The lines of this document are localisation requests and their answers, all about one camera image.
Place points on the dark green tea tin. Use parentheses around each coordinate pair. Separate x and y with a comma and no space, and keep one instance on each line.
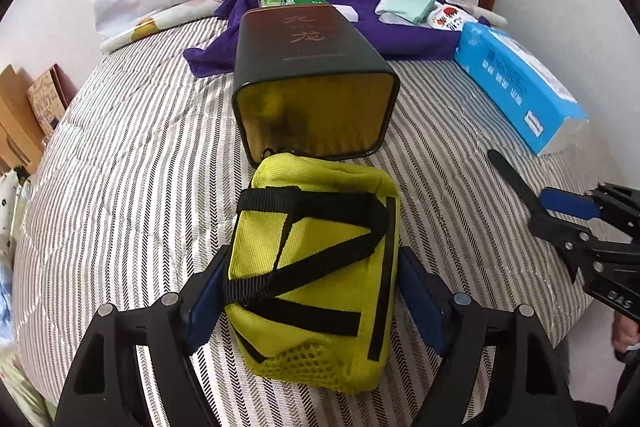
(307,82)

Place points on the wooden headboard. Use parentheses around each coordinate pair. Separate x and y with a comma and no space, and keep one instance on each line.
(21,135)

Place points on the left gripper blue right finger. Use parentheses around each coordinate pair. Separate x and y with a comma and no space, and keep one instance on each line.
(454,326)

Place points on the fruit pattern sachet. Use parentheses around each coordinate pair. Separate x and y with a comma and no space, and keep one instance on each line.
(449,17)

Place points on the yellow mesh pouch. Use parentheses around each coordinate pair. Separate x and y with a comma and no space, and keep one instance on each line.
(309,287)

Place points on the person's right hand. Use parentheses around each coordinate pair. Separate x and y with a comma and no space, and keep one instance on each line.
(625,333)

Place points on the striped mattress pad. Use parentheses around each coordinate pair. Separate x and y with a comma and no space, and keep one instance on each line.
(138,186)

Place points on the blue tissue box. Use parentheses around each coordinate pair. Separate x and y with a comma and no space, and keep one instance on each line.
(543,112)

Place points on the green tissue pack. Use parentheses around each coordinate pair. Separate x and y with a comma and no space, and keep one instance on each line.
(271,3)

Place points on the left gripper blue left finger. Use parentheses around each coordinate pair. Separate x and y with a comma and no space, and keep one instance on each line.
(179,325)

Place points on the purple towel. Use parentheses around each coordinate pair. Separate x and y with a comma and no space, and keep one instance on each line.
(393,42)

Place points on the mint green sock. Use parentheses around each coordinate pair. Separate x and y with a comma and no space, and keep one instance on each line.
(408,12)

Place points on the colourful bedsheet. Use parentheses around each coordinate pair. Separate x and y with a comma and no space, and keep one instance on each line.
(21,403)

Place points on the white spotted pillow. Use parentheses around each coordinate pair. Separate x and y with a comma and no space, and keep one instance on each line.
(15,192)

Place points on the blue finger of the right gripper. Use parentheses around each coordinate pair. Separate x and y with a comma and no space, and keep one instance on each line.
(614,204)
(571,242)

